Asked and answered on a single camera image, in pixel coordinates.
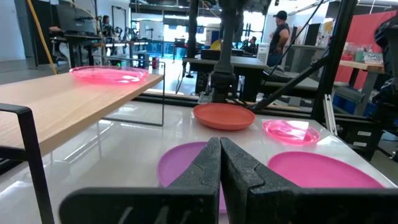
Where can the black equipment beside table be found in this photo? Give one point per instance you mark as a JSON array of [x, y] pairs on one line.
[[387, 62]]

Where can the person standing with cap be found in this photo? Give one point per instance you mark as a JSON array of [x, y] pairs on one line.
[[279, 37]]

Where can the orange plate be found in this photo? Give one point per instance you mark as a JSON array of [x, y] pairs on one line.
[[224, 115]]

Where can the red partition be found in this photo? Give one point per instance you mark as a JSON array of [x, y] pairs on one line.
[[360, 34]]

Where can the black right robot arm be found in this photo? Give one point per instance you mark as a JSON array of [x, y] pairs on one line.
[[228, 46]]

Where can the wooden side table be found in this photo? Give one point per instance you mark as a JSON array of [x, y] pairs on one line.
[[362, 66]]

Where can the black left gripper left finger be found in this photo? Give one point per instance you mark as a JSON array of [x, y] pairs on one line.
[[199, 174]]

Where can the black rig frame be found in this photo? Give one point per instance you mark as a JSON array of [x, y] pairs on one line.
[[332, 62]]

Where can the purple plate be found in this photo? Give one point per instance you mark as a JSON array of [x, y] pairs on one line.
[[177, 161]]

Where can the wooden shelf with black frame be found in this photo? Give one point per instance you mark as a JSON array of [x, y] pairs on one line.
[[62, 102]]

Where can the aluminium extrusion bar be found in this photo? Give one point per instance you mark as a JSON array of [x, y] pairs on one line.
[[329, 113]]

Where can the large clear pink plate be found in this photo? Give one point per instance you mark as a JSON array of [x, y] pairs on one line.
[[109, 74]]

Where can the magenta pink plate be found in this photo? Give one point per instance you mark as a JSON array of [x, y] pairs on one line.
[[320, 171]]

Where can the person seated at desk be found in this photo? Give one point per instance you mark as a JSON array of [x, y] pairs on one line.
[[107, 26]]

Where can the small clear pink plate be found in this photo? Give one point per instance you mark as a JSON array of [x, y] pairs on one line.
[[290, 132]]

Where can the person seated behind black desk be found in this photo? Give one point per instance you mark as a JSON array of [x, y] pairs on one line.
[[251, 46]]

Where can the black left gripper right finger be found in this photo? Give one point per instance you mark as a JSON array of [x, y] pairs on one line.
[[245, 180]]

